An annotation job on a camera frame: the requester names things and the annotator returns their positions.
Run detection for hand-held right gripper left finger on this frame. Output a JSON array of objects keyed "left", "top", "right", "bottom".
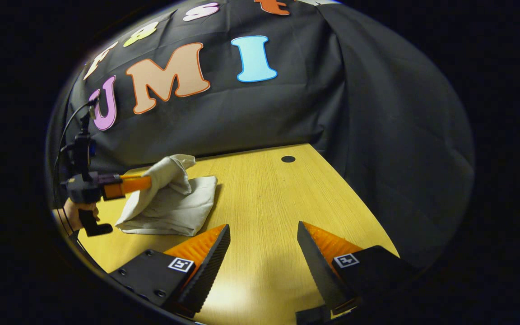
[{"left": 108, "top": 224, "right": 232, "bottom": 319}]

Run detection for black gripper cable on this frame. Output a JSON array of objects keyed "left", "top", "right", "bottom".
[{"left": 53, "top": 101, "right": 96, "bottom": 182}]

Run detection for cream white jeans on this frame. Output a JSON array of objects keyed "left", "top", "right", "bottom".
[{"left": 114, "top": 154, "right": 218, "bottom": 237}]

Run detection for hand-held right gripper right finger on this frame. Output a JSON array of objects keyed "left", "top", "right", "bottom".
[{"left": 297, "top": 221, "right": 419, "bottom": 316}]

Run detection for black backdrop cloth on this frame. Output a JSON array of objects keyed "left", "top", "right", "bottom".
[{"left": 46, "top": 0, "right": 476, "bottom": 272}]

